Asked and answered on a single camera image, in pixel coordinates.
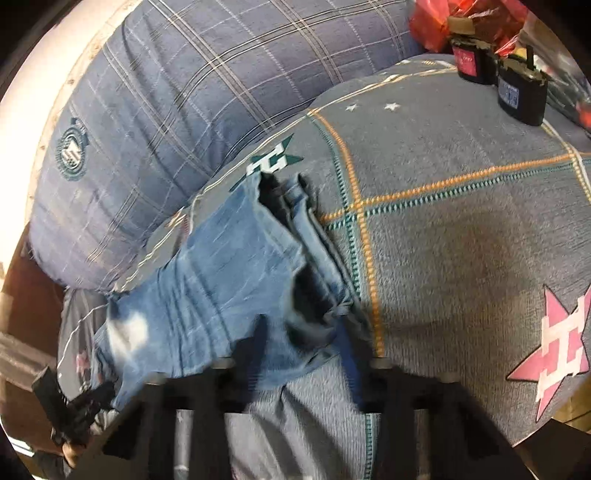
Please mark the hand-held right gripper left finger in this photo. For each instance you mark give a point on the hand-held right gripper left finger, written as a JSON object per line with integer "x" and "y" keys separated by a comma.
{"x": 256, "y": 369}

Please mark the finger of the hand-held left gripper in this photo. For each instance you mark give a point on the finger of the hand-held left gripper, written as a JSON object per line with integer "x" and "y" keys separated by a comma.
{"x": 94, "y": 399}

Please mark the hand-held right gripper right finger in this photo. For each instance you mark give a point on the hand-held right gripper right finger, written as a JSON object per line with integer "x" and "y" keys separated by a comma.
{"x": 358, "y": 383}

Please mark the blue denim pants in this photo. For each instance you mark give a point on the blue denim pants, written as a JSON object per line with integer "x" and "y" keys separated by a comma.
{"x": 221, "y": 286}

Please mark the brown bed headboard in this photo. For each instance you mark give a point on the brown bed headboard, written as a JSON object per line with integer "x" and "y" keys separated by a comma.
{"x": 34, "y": 314}

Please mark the grey star-print bed sheet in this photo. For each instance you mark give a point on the grey star-print bed sheet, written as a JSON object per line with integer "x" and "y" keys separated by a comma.
{"x": 461, "y": 230}

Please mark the blue plaid pillow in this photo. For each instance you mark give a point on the blue plaid pillow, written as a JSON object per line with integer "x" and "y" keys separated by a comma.
{"x": 184, "y": 115}

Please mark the black battery pack blue label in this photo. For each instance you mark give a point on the black battery pack blue label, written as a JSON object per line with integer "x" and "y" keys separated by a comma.
{"x": 524, "y": 92}

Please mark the black battery pack pink label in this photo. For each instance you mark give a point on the black battery pack pink label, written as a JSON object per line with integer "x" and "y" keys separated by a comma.
{"x": 471, "y": 62}

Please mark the red plastic bag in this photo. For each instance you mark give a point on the red plastic bag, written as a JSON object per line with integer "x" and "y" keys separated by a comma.
{"x": 436, "y": 23}

